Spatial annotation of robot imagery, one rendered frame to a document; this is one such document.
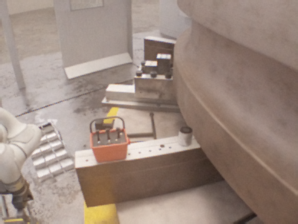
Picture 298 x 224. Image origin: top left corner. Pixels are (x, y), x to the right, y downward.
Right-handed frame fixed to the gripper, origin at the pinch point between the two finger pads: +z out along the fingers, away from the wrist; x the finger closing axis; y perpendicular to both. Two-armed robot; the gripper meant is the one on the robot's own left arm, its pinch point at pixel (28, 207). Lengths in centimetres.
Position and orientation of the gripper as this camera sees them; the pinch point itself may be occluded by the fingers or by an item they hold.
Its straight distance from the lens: 125.3
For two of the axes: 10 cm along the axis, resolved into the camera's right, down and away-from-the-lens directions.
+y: 9.8, -1.2, 1.8
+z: 0.0, 8.4, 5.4
